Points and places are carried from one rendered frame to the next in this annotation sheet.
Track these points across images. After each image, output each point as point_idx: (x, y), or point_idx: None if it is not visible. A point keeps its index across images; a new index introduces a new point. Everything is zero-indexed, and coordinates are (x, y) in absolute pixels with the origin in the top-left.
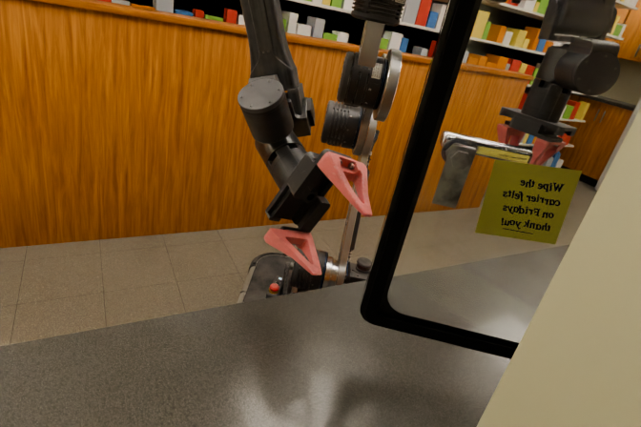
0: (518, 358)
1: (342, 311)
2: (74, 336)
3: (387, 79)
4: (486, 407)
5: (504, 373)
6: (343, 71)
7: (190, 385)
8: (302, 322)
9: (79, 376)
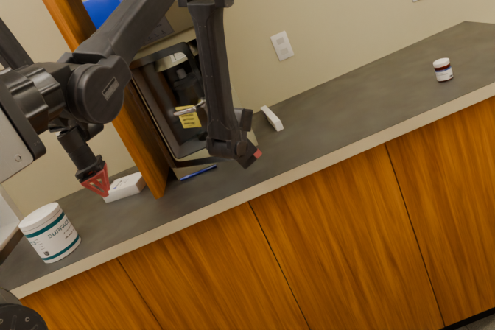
0: (235, 93)
1: (239, 183)
2: (335, 149)
3: (8, 291)
4: (239, 104)
5: (236, 96)
6: (31, 311)
7: (298, 151)
8: (258, 175)
9: (329, 144)
